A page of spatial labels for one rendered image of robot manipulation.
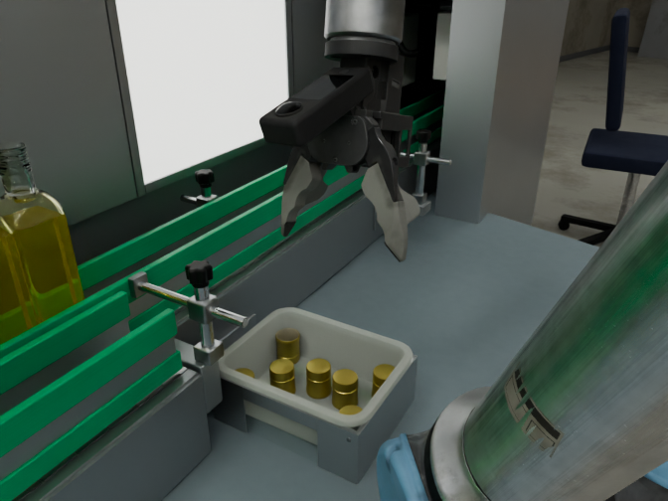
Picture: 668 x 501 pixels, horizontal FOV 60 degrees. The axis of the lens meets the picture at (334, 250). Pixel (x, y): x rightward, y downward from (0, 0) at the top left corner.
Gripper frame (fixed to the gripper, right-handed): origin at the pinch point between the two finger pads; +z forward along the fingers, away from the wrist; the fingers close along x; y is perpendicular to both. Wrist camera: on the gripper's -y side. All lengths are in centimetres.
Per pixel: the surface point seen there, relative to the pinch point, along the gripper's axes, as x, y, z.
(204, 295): 13.7, -5.0, 7.0
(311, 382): 11.0, 11.6, 21.4
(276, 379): 14.4, 8.4, 21.1
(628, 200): 24, 264, 9
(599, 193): 55, 343, 12
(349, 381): 5.7, 12.9, 19.9
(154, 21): 41.8, 7.9, -25.8
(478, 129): 21, 76, -15
